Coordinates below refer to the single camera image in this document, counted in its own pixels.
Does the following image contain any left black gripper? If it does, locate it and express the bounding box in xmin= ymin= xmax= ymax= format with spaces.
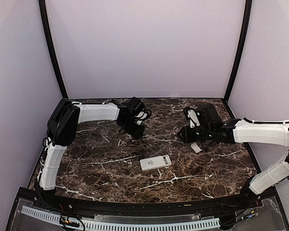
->
xmin=121 ymin=117 xmax=145 ymax=139

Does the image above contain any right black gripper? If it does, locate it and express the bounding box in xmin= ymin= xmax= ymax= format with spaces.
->
xmin=177 ymin=125 xmax=214 ymax=143

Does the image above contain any white battery cover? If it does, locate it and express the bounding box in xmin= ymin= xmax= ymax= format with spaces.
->
xmin=191 ymin=143 xmax=202 ymax=154

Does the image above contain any white remote control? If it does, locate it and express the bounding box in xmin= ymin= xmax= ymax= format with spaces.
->
xmin=140 ymin=155 xmax=172 ymax=171

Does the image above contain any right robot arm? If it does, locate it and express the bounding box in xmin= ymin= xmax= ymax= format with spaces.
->
xmin=177 ymin=103 xmax=289 ymax=209

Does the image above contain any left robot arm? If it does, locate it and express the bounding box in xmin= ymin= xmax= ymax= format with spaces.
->
xmin=37 ymin=97 xmax=152 ymax=191

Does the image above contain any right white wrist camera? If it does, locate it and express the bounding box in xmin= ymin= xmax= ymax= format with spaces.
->
xmin=183 ymin=107 xmax=200 ymax=128

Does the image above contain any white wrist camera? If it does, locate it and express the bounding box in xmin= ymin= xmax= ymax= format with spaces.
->
xmin=134 ymin=111 xmax=148 ymax=125
xmin=183 ymin=107 xmax=200 ymax=128

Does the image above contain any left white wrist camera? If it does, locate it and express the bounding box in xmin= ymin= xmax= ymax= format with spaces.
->
xmin=134 ymin=111 xmax=148 ymax=125

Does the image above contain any black front rail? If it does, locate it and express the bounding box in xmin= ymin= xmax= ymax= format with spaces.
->
xmin=15 ymin=187 xmax=277 ymax=218

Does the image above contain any white slotted cable duct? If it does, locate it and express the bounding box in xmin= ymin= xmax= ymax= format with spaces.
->
xmin=21 ymin=205 xmax=220 ymax=231

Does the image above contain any right black frame post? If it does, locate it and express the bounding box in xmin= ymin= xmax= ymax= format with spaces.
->
xmin=223 ymin=0 xmax=252 ymax=104

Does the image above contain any black frame post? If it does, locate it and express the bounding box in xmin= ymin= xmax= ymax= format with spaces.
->
xmin=223 ymin=0 xmax=252 ymax=104
xmin=38 ymin=0 xmax=68 ymax=98

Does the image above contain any left black frame post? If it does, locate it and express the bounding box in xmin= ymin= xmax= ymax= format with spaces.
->
xmin=38 ymin=0 xmax=68 ymax=98

